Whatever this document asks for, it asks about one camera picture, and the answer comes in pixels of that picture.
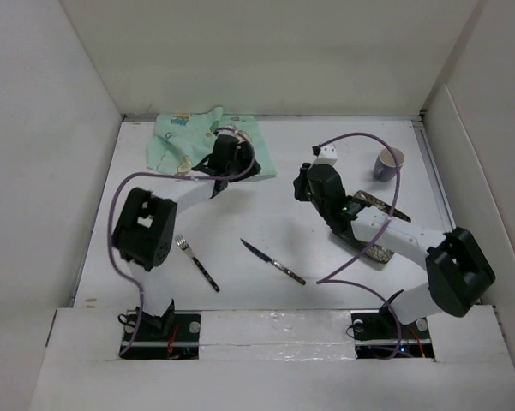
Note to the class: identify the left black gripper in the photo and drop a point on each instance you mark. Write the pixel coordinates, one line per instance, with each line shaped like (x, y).
(243, 154)

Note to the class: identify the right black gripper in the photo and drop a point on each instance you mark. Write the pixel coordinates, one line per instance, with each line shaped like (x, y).
(300, 181)

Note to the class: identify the green cartoon print cloth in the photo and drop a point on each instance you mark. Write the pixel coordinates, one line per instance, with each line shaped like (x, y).
(180, 141)

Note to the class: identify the steel knife patterned handle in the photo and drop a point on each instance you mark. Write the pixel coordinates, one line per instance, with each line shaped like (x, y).
(259, 254)

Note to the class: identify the purple mug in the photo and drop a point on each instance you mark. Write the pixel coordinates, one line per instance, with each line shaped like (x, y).
(387, 163)

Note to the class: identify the black floral square plate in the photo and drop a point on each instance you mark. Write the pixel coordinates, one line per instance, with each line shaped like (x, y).
(376, 253)

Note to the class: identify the steel fork black handle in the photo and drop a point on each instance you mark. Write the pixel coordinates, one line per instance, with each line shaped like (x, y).
(185, 247)

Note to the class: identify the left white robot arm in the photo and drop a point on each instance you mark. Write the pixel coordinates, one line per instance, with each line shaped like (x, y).
(140, 240)

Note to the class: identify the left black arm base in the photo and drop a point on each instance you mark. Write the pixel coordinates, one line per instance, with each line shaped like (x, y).
(176, 338)

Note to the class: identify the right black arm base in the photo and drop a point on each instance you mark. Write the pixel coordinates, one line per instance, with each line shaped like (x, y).
(377, 338)

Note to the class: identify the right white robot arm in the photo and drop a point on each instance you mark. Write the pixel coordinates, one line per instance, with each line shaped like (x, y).
(458, 273)

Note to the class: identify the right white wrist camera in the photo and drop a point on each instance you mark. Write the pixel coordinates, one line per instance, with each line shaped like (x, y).
(326, 154)

